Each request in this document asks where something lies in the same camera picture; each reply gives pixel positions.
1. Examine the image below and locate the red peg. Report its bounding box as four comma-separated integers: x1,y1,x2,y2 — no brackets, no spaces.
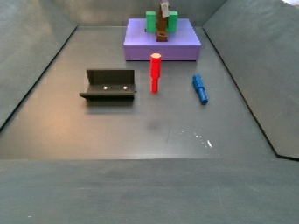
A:
151,53,162,93

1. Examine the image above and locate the green U-shaped block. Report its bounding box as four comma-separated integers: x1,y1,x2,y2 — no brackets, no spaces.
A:
145,11,179,33

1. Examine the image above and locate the purple base block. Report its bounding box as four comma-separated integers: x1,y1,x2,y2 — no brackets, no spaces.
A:
125,18,202,61

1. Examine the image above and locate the black angle fixture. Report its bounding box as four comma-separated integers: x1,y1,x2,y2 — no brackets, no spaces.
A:
79,69,137,101

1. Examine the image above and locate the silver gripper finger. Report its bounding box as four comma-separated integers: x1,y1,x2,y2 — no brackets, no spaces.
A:
161,0,170,18

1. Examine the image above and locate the brown T-shaped block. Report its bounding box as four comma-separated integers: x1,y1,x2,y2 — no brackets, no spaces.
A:
157,5,169,42

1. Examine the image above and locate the blue peg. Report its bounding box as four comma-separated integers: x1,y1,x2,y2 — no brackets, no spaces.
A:
193,74,209,105

